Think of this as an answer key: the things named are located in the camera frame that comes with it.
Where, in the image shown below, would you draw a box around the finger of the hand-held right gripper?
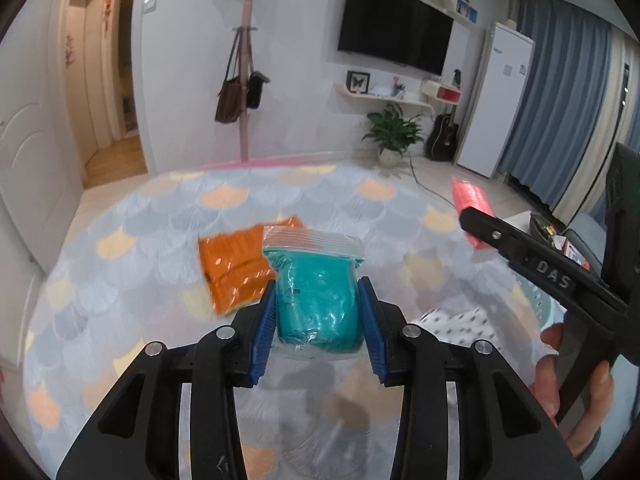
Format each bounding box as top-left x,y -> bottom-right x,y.
458,205 -> 604,309

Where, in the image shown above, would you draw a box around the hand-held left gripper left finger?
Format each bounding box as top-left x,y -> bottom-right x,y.
56,279 -> 278,480

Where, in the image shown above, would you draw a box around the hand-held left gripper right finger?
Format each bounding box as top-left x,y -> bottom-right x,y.
356,276 -> 584,480

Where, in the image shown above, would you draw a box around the light blue plastic basket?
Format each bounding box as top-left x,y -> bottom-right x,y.
507,277 -> 568,333

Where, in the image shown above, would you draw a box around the teal clay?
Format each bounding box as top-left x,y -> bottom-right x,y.
262,226 -> 366,357

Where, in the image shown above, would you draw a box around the pink packet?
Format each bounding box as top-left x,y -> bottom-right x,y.
450,175 -> 496,251

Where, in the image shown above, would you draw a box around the person's right hand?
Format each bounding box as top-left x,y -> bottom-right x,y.
529,323 -> 617,457

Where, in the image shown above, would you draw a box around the white coffee table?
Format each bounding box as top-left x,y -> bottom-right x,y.
501,209 -> 576,261

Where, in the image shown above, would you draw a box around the teal sofa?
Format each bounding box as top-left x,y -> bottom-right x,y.
565,212 -> 609,267

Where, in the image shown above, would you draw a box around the dark bowl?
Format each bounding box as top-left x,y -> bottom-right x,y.
528,212 -> 567,246

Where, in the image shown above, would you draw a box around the orange tissue box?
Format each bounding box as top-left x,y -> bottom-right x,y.
562,237 -> 592,269

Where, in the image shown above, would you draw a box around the orange flat packet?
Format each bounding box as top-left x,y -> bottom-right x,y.
198,215 -> 306,317

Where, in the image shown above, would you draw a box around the black acoustic guitar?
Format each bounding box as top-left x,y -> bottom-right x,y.
424,69 -> 461,162

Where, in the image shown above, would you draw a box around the scale patterned tablecloth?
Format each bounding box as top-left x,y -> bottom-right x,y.
0,159 -> 568,480

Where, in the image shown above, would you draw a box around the blue curtains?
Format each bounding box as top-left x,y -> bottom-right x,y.
492,0 -> 640,227

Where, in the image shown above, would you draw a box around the white refrigerator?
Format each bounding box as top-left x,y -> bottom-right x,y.
453,20 -> 535,180

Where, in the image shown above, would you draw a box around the green potted plant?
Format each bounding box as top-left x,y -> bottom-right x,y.
360,103 -> 426,166

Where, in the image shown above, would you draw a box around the white and pink box shelf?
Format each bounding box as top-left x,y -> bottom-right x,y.
419,78 -> 461,104

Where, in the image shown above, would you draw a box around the framed butterfly picture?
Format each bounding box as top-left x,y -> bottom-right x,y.
346,69 -> 372,95

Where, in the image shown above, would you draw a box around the brown hanging bag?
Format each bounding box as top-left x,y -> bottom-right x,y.
214,30 -> 246,124

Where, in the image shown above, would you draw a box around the black hanging bag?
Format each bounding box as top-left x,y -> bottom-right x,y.
245,70 -> 271,110

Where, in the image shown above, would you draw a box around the black flat television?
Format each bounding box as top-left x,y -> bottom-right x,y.
337,0 -> 455,77

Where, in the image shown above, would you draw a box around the pink coat rack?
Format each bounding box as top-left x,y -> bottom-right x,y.
232,0 -> 262,162

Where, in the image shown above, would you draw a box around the white door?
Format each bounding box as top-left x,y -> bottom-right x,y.
0,0 -> 84,267

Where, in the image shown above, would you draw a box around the black floor cable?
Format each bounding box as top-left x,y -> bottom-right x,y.
407,154 -> 459,207

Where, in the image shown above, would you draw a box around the white curved low wall shelf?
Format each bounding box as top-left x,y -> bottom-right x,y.
333,82 -> 434,111

